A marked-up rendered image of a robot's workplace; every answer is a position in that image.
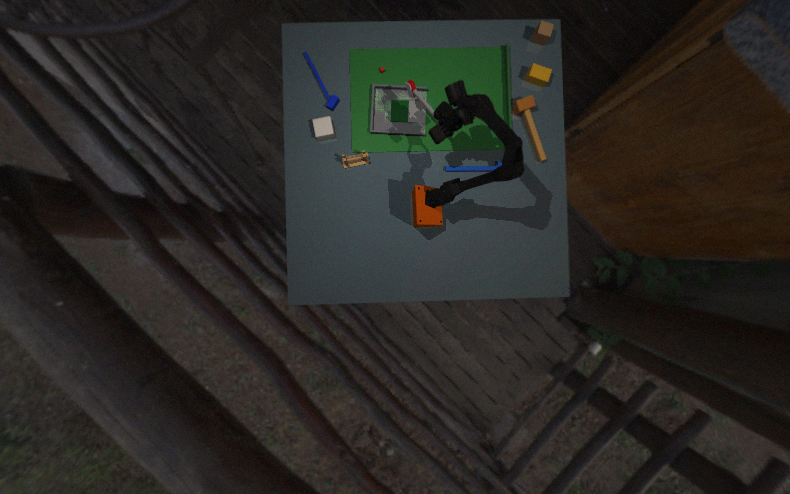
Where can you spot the brown wooden mallet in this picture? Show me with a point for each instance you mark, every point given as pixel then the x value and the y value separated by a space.
pixel 524 106

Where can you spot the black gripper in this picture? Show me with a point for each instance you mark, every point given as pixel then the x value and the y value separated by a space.
pixel 440 132

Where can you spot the green flat mat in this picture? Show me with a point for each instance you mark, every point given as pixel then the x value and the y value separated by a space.
pixel 481 68

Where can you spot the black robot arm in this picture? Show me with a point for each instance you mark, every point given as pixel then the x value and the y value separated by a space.
pixel 482 107

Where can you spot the yellow cube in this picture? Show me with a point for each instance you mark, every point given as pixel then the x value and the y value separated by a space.
pixel 538 75

